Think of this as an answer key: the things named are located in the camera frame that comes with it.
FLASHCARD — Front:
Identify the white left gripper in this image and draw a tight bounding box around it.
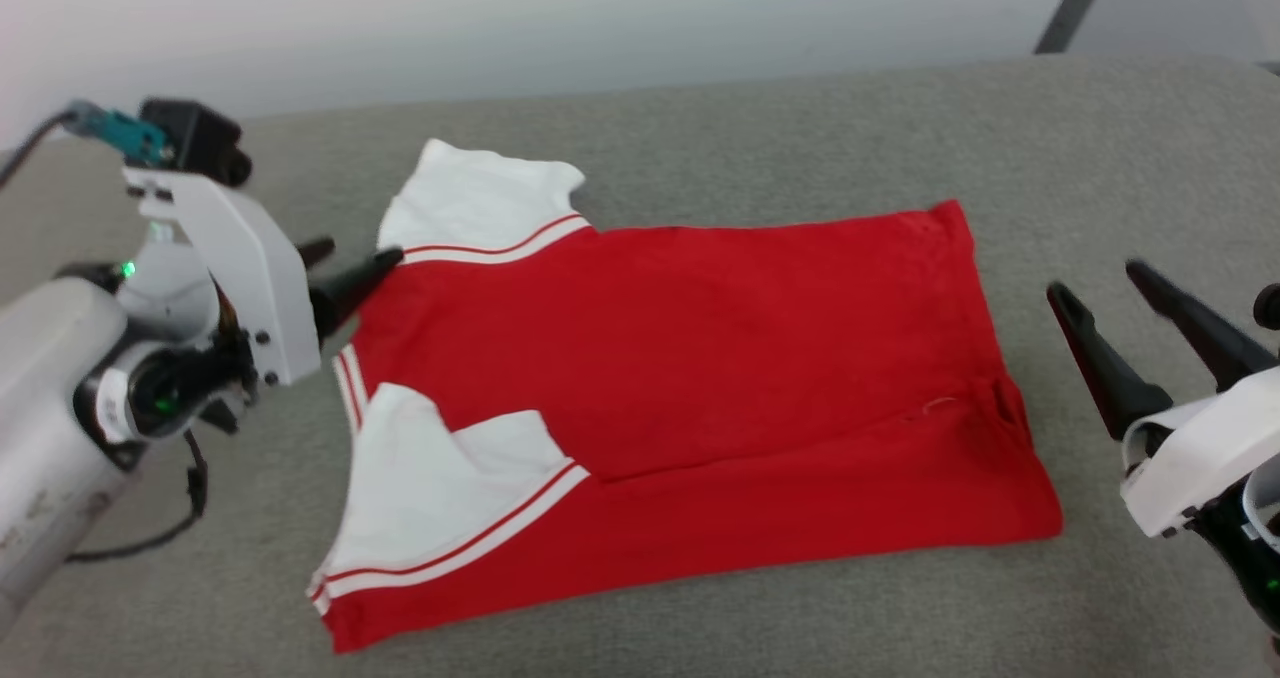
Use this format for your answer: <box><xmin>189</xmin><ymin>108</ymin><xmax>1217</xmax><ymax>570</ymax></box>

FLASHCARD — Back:
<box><xmin>125</xmin><ymin>163</ymin><xmax>404</xmax><ymax>389</ymax></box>

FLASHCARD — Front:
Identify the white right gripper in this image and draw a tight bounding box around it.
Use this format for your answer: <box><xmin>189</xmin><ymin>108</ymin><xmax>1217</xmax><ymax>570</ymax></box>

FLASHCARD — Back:
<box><xmin>1047</xmin><ymin>261</ymin><xmax>1280</xmax><ymax>541</ymax></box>

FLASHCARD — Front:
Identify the red and white shirt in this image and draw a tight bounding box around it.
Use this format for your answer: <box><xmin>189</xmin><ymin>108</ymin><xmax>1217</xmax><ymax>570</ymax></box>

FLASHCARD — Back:
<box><xmin>305</xmin><ymin>138</ymin><xmax>1064</xmax><ymax>654</ymax></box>

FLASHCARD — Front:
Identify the dark grey panel foot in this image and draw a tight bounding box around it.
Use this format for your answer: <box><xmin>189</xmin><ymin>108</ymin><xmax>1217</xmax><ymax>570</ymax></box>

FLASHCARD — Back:
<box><xmin>1033</xmin><ymin>0</ymin><xmax>1106</xmax><ymax>56</ymax></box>

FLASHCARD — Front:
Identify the teal camera cable connector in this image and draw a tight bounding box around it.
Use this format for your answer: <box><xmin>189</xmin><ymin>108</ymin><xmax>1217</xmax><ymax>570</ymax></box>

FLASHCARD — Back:
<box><xmin>62</xmin><ymin>101</ymin><xmax>169</xmax><ymax>166</ymax></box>

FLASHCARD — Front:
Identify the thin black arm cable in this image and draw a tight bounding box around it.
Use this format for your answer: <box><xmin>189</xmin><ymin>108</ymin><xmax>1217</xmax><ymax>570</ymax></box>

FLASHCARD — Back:
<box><xmin>65</xmin><ymin>428</ymin><xmax>209</xmax><ymax>564</ymax></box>

